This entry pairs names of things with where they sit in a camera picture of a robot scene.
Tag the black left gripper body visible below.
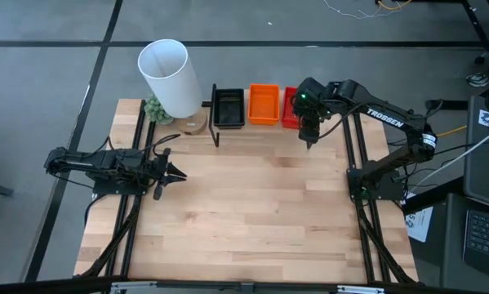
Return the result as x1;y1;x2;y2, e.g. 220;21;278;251
140;147;172;201

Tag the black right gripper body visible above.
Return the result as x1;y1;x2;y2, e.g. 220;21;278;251
297;105;323;142

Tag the red slatted plastic basket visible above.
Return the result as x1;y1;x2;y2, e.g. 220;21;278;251
280;85;305;131

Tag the orange slatted plastic basket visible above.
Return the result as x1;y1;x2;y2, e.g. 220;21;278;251
247;82;282;127

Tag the black slatted plastic basket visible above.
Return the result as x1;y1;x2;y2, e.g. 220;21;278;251
211;87;247;131

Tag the small green plant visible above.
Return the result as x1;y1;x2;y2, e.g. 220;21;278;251
142;93;176;127

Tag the white shade wooden base lamp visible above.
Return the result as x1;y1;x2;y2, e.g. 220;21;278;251
136;38;209;136

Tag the white printed paper sheet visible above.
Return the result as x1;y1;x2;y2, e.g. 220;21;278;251
404;193;434;244

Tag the black side table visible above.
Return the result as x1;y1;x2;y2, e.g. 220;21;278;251
438;192;489;292

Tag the person's shoe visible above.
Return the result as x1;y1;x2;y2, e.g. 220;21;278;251
465;72;489;88

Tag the black laptop keyboard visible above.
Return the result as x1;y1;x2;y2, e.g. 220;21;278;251
462;209;489;283

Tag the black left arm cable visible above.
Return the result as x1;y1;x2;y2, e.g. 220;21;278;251
151;133;182;158

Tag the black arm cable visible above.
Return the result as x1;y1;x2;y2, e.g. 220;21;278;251
151;133;182;158
319;101;366;141

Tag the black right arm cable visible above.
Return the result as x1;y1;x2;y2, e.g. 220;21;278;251
319;101;366;141

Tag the black wire shelf frame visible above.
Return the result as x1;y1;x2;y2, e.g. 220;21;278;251
202;82;222;149

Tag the black diagonal frame brace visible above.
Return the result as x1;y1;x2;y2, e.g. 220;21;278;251
357;202;419;284
78;194;142;278

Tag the silver metal bracket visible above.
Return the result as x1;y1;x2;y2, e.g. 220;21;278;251
109;280;158;294
336;284;386;294

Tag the thin white floor wire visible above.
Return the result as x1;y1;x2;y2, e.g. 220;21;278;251
322;0;413;20

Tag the black frame cross beam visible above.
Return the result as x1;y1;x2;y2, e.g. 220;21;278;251
0;276;489;294

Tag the yellow cable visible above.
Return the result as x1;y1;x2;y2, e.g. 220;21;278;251
435;125;469;139

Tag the white cable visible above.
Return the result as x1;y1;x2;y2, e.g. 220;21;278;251
408;123;489;194

